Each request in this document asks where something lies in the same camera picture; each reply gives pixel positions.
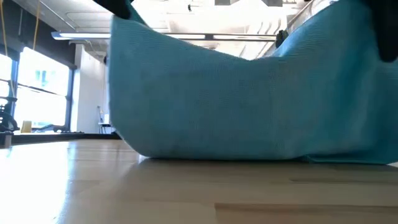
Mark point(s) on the green cactus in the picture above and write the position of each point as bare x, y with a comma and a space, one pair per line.
280, 39

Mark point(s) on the black equipment stand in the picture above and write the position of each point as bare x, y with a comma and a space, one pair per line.
7, 119

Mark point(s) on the pale yellow box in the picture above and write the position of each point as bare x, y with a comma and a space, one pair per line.
26, 126

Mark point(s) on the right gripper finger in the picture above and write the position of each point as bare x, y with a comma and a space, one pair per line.
388, 40

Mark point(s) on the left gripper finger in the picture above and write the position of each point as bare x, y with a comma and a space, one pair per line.
116, 7

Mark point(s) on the dark teal microfiber towel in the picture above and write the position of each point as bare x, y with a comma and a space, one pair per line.
217, 109

